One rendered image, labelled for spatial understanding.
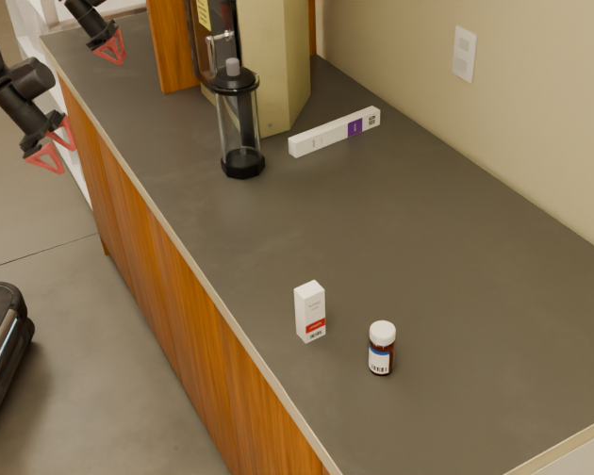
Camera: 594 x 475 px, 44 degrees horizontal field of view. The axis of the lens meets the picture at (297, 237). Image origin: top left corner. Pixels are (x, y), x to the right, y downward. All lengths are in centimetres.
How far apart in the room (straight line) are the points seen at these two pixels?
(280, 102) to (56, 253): 161
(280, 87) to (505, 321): 81
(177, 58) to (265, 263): 83
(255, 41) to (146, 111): 44
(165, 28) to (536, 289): 118
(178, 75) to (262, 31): 45
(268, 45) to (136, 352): 131
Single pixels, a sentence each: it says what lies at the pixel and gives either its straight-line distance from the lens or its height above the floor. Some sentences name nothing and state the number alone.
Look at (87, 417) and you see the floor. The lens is 249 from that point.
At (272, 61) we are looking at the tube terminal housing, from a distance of 176.
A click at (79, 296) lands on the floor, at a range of 292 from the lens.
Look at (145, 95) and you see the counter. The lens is 211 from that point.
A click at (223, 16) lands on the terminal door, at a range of 174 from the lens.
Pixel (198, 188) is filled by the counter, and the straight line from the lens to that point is 166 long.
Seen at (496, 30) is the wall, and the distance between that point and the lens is 164.
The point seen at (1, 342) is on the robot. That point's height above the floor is 23.
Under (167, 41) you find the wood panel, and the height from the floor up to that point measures 108.
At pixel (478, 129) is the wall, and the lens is 175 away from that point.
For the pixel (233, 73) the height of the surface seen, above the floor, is 118.
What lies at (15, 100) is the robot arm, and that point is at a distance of 161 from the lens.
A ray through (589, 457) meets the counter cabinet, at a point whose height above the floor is 85.
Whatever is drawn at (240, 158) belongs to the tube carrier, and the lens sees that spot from 165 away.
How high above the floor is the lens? 185
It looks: 38 degrees down
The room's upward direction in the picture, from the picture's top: 3 degrees counter-clockwise
